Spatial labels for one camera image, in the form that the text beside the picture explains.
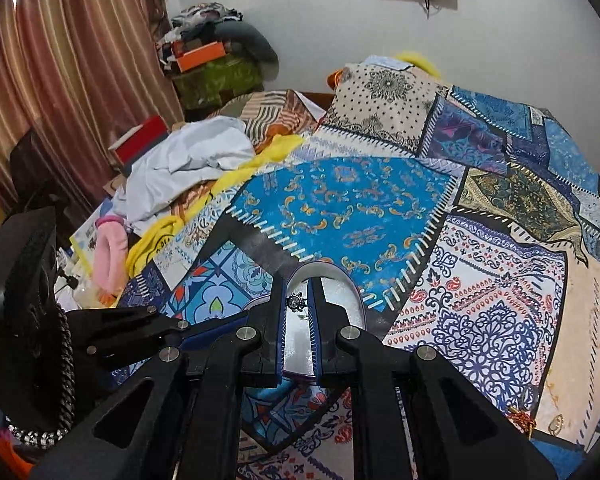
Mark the yellow cloth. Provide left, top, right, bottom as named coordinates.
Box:
left=126, top=135, right=307, bottom=277

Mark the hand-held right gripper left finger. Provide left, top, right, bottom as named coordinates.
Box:
left=30, top=275, right=289, bottom=480

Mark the green patterned bundle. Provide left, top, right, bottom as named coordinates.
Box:
left=172, top=55, right=266, bottom=111

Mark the striped brown curtain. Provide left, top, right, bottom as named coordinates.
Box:
left=0, top=0, right=186, bottom=241

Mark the red gold ornament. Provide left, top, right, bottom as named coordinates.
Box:
left=508, top=407, right=538, bottom=437

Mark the cream dotted patterned pillow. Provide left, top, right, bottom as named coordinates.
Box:
left=319, top=60, right=452, bottom=157

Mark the striped orange brown cloth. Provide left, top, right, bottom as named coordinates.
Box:
left=207, top=90, right=321, bottom=143

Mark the rhinestone strand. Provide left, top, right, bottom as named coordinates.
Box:
left=6, top=422, right=77, bottom=450

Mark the grey cushion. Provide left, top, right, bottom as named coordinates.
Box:
left=211, top=21, right=277, bottom=65

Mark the black chair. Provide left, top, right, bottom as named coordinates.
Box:
left=8, top=127, right=93, bottom=221

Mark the white crumpled cloth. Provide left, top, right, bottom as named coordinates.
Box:
left=111, top=116, right=256, bottom=233

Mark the blue patchwork bedsheet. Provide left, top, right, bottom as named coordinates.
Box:
left=115, top=57, right=600, bottom=480

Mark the orange box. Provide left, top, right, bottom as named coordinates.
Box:
left=176, top=40, right=228, bottom=74

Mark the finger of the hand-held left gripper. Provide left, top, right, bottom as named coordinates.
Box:
left=64, top=306, right=192, bottom=347
left=86, top=336, right=167, bottom=364

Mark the pile of folded clothes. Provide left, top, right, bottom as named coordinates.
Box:
left=155, top=4, right=245, bottom=68

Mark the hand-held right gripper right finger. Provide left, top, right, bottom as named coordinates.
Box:
left=307, top=277, right=557, bottom=480

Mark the black beaded chain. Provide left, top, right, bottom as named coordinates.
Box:
left=54, top=304, right=78, bottom=431

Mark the red white box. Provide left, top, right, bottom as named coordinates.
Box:
left=108, top=115, right=170, bottom=175

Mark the pink fuzzy slipper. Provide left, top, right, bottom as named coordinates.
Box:
left=93, top=215, right=130, bottom=295

